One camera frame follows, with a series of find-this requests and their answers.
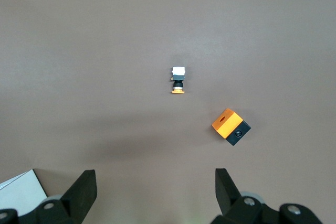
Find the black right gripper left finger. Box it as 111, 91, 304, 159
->
19, 169, 97, 224

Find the orange-capped push button switch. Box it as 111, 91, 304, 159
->
171, 66, 187, 95

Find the white drawer cabinet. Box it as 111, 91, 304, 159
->
0, 169, 48, 217

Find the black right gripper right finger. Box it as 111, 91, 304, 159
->
212, 168, 279, 224

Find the orange and black button box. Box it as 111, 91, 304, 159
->
211, 108, 251, 147

